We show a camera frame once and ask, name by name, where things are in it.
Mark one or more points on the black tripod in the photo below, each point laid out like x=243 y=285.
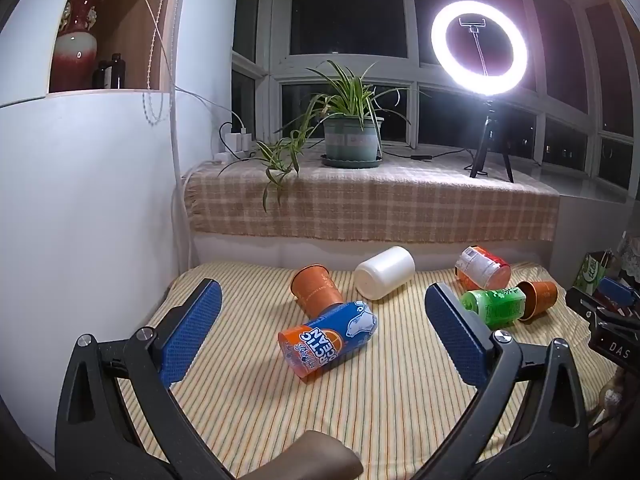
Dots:
x=486 y=135

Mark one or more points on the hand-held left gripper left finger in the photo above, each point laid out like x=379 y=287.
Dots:
x=196 y=327

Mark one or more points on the plain orange cup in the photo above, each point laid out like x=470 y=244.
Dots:
x=313 y=287

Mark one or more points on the white charger plug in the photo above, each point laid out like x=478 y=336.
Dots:
x=245 y=140
x=232 y=141

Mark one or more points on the white power strip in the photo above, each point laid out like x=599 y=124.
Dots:
x=232 y=156

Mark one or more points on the orange red white printed cup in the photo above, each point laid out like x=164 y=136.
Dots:
x=482 y=267

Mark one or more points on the spider plant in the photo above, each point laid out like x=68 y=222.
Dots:
x=345 y=90

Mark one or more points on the green flowerpot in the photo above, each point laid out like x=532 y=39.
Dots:
x=352 y=140

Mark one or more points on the small orange cup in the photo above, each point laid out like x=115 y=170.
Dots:
x=539 y=300

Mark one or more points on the green carton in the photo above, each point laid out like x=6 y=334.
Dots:
x=592 y=271

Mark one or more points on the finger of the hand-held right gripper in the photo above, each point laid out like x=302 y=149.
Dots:
x=619 y=291
x=587 y=304

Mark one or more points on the checked beige cloth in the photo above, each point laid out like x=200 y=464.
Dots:
x=400 y=200

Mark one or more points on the dark bottle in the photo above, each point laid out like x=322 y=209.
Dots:
x=116 y=72
x=100 y=76

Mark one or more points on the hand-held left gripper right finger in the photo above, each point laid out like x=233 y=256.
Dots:
x=457 y=340

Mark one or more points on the red and white vase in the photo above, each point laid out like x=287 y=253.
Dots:
x=75 y=55

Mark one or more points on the striped yellow cloth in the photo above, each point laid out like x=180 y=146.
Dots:
x=390 y=410

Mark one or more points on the white window frame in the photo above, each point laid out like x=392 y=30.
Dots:
x=410 y=75

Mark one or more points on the green pot saucer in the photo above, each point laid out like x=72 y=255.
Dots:
x=350 y=162

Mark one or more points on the green printed cup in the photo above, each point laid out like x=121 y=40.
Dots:
x=495 y=307

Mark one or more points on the white cabinet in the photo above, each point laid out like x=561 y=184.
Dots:
x=75 y=210

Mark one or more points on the blue and orange printed cup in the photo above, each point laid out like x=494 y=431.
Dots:
x=327 y=342

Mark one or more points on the brown padded object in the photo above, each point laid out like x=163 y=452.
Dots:
x=310 y=460

